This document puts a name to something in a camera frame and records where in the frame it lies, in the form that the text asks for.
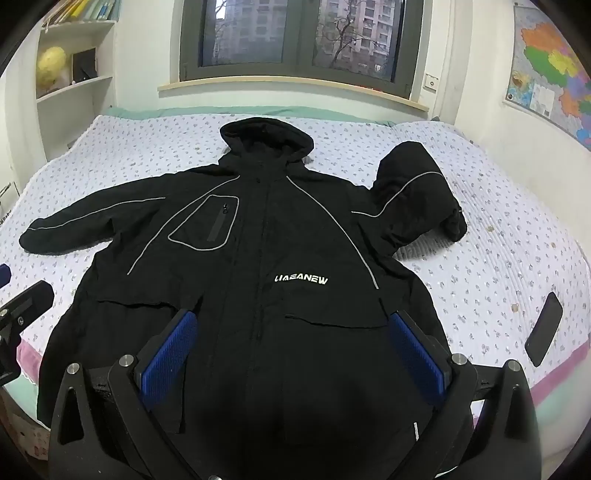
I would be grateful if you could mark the yellow plush toy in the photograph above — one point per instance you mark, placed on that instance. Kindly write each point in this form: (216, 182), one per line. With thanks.
(51, 67)

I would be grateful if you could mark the black smartphone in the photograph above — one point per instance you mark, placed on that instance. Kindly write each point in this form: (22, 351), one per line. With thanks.
(545, 328)

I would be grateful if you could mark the row of books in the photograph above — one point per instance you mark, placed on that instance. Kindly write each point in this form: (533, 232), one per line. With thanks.
(83, 9)

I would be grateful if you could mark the black box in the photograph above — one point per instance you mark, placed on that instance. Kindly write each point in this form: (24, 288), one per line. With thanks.
(84, 64)

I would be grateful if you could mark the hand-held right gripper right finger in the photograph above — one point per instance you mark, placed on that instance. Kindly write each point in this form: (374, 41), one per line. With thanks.
(418, 360)

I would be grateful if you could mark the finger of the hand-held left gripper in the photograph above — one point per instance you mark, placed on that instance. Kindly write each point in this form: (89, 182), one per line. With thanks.
(28, 300)
(3, 273)

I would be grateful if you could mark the black hooded jacket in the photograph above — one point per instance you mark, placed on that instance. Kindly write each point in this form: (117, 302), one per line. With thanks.
(277, 221)

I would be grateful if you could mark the colourful wall map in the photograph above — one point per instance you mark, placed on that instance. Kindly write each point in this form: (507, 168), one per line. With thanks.
(554, 69)

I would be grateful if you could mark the cardboard box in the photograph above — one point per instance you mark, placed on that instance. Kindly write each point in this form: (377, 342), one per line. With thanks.
(5, 207)

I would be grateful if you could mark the cream window sill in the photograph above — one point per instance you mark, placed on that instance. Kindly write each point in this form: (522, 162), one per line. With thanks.
(277, 92)

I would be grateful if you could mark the white wall switch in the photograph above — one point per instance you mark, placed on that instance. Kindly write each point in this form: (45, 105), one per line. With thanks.
(431, 83)

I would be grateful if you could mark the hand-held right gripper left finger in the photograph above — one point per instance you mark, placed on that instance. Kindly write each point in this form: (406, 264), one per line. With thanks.
(168, 357)

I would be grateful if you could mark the white bookshelf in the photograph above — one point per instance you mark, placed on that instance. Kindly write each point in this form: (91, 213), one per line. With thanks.
(92, 101)

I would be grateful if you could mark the grey framed window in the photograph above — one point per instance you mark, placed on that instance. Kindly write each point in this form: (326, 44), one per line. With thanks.
(300, 32)

